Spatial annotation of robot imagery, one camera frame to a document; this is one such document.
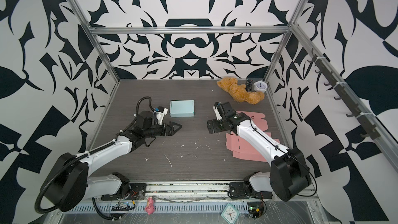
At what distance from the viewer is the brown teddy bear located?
3.14 feet

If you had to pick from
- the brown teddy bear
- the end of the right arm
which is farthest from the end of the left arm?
the brown teddy bear

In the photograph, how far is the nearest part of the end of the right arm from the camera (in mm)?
601

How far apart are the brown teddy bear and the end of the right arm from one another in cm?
32
